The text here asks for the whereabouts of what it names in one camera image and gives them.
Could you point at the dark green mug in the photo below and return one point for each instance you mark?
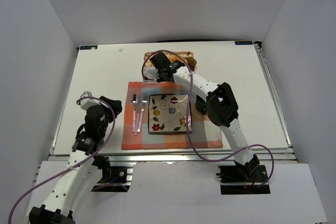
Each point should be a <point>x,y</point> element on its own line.
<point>200,105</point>

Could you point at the blue corner label sticker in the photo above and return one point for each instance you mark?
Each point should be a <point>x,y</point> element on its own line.
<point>88,47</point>

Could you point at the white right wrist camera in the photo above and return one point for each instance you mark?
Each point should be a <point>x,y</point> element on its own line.
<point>150,74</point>

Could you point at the right blue corner label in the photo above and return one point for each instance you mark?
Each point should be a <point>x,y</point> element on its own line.
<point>243,42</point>

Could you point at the checkered orange placemat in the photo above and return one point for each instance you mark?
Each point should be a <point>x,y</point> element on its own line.
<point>204,133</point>

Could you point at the aluminium table frame rail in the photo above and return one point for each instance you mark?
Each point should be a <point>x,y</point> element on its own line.
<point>280,155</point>

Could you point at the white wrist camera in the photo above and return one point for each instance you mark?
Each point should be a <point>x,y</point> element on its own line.
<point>86,101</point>
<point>150,74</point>

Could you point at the floral serving tray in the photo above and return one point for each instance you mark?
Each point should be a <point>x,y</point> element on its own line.
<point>173,57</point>

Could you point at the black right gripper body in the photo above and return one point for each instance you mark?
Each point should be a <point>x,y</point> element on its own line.
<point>159,59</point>

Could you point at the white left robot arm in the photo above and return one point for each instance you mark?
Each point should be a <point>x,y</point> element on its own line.
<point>85,167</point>

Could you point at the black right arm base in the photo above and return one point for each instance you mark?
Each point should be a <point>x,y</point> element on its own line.
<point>235,182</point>

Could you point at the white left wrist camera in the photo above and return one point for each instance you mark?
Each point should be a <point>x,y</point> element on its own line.
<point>86,101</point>

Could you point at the pink-handled fork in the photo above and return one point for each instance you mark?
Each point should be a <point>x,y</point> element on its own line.
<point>144,103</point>

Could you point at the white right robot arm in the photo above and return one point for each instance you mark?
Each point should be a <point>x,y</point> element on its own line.
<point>221,105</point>

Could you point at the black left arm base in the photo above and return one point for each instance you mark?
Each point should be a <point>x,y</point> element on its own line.
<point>115,178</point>

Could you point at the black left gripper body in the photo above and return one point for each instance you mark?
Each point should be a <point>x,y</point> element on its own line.
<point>113,106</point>

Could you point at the brown muffin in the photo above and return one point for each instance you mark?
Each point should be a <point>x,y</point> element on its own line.
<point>191,62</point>

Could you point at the square floral plate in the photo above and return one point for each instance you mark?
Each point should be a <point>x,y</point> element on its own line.
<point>167,114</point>

